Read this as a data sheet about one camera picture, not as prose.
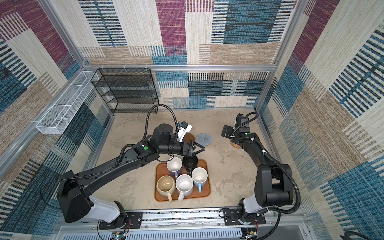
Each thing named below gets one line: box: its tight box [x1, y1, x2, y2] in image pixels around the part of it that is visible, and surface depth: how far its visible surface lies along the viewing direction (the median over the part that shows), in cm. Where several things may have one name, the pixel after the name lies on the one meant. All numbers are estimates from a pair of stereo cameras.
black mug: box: [182, 155, 198, 176], surface depth 85 cm
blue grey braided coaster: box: [195, 132, 212, 146], surface depth 105 cm
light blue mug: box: [191, 167, 208, 193], surface depth 81 cm
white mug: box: [175, 174, 194, 202], surface depth 79 cm
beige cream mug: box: [156, 175, 176, 203], surface depth 77 cm
